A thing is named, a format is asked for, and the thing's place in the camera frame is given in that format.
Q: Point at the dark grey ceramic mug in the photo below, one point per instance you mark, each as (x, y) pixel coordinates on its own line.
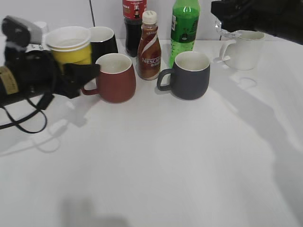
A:
(189, 76)

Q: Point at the yellow paper cup stack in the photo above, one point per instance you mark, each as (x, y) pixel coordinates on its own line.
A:
(70, 44)

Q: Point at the red ceramic mug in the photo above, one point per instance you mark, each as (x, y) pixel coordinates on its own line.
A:
(116, 82)

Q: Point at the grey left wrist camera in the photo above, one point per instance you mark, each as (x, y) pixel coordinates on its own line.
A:
(18, 31)

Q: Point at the black ceramic mug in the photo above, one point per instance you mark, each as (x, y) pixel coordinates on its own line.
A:
(103, 41)

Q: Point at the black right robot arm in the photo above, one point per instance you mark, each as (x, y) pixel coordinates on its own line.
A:
(279, 18)

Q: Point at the clear water bottle green label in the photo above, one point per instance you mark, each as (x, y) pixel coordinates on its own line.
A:
(224, 33)

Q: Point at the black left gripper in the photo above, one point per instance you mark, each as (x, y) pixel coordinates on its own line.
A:
(34, 73)

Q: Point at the white ceramic mug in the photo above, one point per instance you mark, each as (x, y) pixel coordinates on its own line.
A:
(242, 52)

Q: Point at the Nescafe coffee bottle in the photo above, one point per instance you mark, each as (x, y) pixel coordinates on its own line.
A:
(149, 50)

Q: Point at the white yogurt carton bottle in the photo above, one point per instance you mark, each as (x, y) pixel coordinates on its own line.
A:
(39, 43)

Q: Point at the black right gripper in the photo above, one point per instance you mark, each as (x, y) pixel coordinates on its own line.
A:
(235, 15)

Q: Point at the cola bottle red label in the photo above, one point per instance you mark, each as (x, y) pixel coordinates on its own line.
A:
(133, 11)

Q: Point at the green soda bottle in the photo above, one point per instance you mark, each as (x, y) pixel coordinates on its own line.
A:
(185, 17)

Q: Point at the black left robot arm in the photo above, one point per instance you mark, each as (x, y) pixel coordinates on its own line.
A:
(42, 104)

